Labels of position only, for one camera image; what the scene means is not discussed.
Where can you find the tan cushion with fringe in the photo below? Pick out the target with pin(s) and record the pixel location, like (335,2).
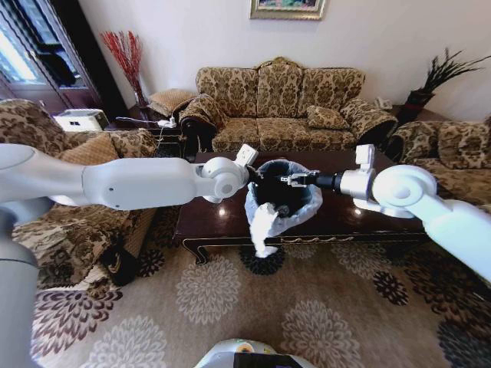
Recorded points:
(169,99)

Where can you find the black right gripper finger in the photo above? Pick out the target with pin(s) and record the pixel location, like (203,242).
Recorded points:
(294,183)
(302,176)

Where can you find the dark plant in black pot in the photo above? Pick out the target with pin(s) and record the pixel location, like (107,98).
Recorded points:
(441,74)

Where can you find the beige floral patterned rug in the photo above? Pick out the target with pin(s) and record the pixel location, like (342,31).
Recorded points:
(230,306)

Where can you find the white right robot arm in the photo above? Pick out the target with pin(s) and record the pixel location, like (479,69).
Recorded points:
(406,191)

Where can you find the floral three-seat sofa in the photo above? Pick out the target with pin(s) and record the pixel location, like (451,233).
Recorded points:
(280,115)

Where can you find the white box appliance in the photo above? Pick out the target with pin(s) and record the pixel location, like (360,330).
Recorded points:
(80,119)

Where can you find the white robot front shell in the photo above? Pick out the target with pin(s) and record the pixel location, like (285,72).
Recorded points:
(249,354)

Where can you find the floral armchair with tan cushion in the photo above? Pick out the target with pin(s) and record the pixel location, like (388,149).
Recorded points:
(57,237)

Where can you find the black bin with white liner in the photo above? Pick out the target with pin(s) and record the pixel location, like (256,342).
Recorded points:
(264,226)

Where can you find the dark wooden side table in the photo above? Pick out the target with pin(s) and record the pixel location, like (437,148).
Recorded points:
(153,134)

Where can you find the gold framed painting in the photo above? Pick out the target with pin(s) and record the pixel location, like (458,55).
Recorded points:
(287,8)

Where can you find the floral sofa cushion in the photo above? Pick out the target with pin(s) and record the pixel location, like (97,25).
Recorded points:
(327,117)

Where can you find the tan quilted cushion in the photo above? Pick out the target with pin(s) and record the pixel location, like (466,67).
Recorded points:
(90,149)

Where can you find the dark wooden coffee table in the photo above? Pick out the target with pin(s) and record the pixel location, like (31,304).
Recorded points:
(345,218)

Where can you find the white power strip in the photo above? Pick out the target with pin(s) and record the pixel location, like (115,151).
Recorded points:
(167,122)

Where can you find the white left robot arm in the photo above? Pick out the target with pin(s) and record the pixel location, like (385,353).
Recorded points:
(134,184)

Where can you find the red branches in vase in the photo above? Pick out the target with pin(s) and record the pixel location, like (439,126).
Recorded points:
(126,61)

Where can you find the dark wooden glass cabinet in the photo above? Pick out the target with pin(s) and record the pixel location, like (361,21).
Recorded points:
(57,50)

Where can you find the white telephone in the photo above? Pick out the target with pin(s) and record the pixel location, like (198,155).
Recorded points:
(382,103)

